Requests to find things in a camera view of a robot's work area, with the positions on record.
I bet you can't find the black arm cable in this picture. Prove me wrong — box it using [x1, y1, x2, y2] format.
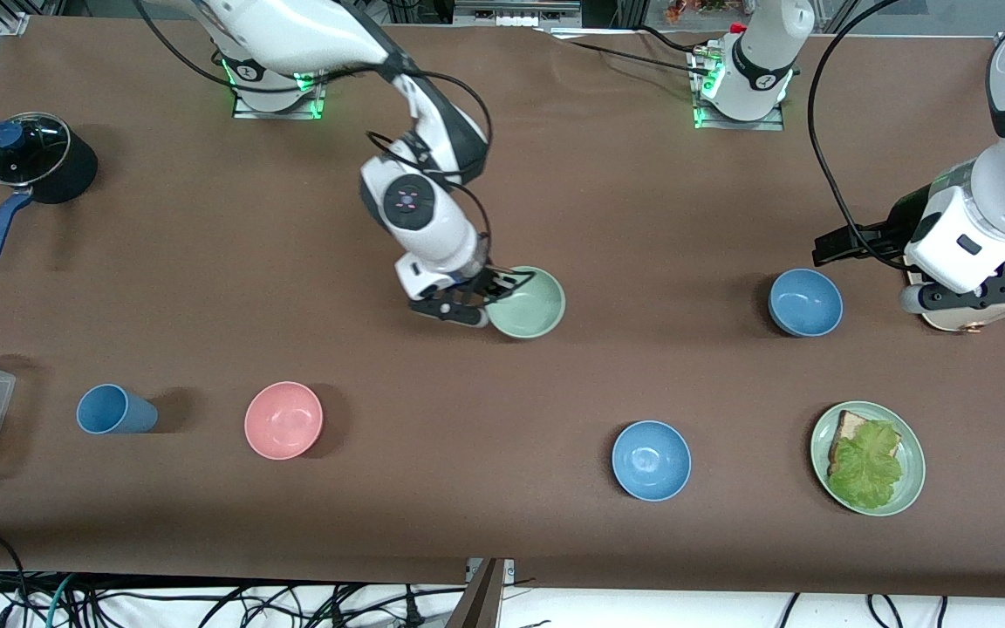
[132, 0, 495, 267]
[807, 0, 909, 271]

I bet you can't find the green bowl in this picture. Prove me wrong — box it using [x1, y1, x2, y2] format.
[485, 266, 566, 340]

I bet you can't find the blue bowl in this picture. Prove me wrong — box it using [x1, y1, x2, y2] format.
[612, 420, 693, 502]
[769, 268, 844, 338]

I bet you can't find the green plate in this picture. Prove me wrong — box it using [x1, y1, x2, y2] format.
[810, 401, 926, 517]

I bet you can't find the bread slice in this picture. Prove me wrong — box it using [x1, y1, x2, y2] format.
[830, 410, 903, 476]

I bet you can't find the glass lid blue knob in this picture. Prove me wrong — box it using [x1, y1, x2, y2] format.
[0, 112, 72, 187]

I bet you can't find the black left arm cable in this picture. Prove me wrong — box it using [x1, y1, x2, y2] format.
[807, 0, 909, 271]

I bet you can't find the metal table bracket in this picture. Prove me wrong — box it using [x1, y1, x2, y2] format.
[466, 558, 516, 584]

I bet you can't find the dark table leg beam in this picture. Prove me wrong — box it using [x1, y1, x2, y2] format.
[446, 558, 505, 628]

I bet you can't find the black pot blue handle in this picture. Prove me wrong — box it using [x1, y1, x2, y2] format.
[0, 112, 99, 266]

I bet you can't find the blue plastic cup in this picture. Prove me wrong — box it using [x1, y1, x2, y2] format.
[76, 384, 159, 435]

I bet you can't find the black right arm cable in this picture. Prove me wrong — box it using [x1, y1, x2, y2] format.
[132, 0, 495, 267]

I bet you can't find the green lettuce leaf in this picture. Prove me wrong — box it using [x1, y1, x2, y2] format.
[827, 420, 905, 511]

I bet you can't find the cream toaster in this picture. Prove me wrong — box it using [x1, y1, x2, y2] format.
[904, 240, 1005, 334]

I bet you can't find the pink bowl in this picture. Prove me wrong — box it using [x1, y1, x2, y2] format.
[244, 381, 325, 461]

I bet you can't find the grey metal rail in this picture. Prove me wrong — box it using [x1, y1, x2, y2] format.
[455, 0, 582, 27]

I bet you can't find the black tabletop cable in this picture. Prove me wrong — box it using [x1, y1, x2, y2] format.
[638, 24, 704, 55]
[555, 35, 711, 78]

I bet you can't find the teal floor cable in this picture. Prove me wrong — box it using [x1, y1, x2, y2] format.
[45, 571, 78, 628]

